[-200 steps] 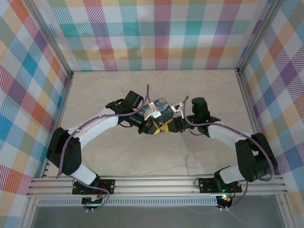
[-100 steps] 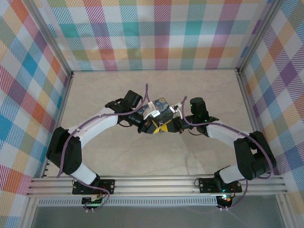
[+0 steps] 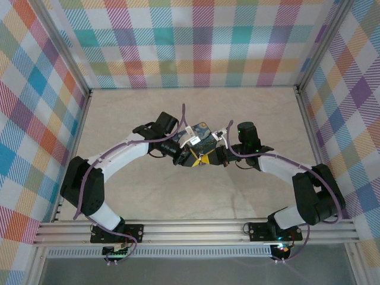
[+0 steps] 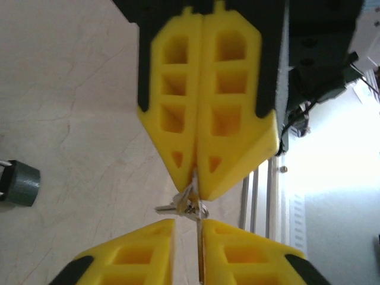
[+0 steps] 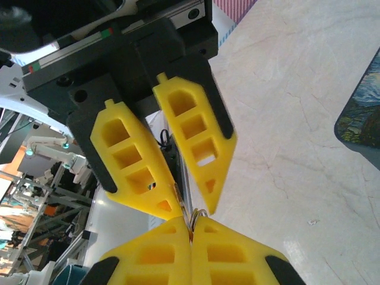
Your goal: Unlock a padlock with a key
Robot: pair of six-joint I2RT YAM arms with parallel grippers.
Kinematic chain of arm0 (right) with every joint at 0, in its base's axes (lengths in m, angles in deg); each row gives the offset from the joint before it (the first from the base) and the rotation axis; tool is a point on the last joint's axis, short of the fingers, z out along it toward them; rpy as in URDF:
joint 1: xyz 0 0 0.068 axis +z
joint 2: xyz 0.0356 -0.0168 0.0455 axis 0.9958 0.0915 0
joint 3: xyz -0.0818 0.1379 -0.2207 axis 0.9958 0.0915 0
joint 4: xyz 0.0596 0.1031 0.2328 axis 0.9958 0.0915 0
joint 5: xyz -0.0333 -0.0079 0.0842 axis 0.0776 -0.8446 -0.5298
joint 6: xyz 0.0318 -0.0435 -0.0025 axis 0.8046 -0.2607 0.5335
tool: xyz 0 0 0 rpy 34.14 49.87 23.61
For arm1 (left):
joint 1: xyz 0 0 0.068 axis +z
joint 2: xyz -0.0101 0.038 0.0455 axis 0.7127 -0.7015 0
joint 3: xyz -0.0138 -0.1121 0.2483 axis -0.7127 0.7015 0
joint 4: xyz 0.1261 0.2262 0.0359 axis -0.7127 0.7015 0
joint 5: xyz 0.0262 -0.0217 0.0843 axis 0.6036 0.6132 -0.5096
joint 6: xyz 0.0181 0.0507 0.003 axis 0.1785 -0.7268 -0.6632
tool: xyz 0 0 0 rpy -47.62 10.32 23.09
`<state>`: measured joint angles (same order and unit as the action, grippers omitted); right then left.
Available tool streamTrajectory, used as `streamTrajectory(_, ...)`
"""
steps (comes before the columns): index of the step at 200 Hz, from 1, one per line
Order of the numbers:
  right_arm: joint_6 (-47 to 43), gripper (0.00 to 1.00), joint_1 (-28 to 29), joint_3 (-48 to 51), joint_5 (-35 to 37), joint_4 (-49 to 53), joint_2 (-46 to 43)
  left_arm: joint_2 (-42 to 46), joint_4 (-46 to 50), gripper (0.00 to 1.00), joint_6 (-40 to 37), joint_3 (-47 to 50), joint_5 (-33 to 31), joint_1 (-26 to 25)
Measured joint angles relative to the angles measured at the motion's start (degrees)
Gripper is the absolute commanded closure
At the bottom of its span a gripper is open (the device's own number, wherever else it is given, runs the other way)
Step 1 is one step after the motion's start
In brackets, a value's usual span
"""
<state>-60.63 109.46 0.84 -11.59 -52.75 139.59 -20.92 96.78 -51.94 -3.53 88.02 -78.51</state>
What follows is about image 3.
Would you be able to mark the blue starry night tin box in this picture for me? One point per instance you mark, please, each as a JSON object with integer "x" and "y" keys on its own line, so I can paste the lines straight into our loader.
{"x": 204, "y": 139}

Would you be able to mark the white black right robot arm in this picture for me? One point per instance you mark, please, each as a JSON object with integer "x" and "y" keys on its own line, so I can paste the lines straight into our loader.
{"x": 276, "y": 165}

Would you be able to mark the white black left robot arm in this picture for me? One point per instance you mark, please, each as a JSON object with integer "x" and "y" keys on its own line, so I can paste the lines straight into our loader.
{"x": 124, "y": 155}

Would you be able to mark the grey metal panel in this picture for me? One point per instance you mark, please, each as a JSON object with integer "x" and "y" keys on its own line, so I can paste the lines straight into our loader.
{"x": 193, "y": 273}

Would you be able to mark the aluminium table edge rail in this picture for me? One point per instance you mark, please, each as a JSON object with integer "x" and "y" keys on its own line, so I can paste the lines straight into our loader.
{"x": 74, "y": 142}
{"x": 311, "y": 133}

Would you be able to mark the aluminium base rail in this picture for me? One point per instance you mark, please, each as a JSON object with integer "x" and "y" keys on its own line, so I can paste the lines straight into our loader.
{"x": 193, "y": 231}

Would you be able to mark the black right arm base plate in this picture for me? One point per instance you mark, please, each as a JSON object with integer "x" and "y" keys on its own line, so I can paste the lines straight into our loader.
{"x": 258, "y": 230}

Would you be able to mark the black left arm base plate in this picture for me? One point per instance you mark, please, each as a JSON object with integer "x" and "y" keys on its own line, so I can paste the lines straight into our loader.
{"x": 135, "y": 231}

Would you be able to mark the aluminium upright frame post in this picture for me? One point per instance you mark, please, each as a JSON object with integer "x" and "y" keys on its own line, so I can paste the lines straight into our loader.
{"x": 59, "y": 44}
{"x": 326, "y": 38}

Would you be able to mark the aluminium lower frame bar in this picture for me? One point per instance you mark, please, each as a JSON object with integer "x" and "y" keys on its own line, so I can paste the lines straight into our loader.
{"x": 357, "y": 267}
{"x": 34, "y": 267}

